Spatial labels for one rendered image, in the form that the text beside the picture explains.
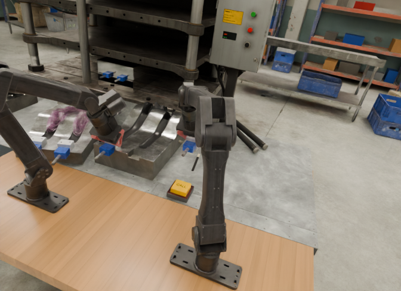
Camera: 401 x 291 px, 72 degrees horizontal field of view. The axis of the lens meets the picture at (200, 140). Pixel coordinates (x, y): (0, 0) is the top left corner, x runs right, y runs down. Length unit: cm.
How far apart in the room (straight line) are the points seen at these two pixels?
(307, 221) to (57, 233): 82
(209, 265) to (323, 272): 138
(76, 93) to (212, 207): 51
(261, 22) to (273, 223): 108
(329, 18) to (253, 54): 583
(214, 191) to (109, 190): 48
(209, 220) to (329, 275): 146
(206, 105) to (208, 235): 33
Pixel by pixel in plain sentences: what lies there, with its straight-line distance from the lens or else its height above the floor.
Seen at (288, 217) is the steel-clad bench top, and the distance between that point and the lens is 108.
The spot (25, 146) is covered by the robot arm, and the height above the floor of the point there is 101.
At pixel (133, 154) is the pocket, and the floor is 86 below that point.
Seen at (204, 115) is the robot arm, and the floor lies 122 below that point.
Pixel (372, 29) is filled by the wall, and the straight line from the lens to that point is 749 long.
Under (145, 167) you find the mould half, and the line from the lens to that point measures 108.
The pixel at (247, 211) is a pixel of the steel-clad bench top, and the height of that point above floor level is 80.
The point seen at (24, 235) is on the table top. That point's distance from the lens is 98.
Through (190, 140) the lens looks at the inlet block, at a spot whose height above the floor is 95.
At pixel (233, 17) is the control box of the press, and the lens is 169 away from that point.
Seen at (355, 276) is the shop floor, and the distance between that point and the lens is 220.
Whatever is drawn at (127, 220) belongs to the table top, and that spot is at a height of 80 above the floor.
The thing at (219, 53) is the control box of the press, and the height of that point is 114.
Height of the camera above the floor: 149
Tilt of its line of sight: 30 degrees down
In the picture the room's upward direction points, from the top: 9 degrees clockwise
